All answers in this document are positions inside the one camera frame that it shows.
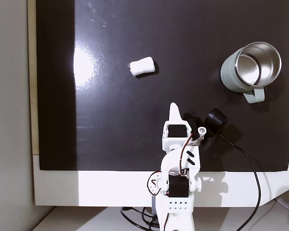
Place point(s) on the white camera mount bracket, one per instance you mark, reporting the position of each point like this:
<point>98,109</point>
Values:
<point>200,134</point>

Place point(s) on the black rubber mat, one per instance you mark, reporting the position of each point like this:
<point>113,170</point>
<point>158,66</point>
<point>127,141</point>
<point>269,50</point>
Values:
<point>125,115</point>

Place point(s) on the white gauze roll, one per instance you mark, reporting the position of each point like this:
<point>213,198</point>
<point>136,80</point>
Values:
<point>142,66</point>

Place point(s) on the black oval camera box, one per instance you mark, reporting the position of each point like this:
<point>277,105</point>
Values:
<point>215,119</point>

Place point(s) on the pale green steel-lined mug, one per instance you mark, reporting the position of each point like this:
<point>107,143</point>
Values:
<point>228,77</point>

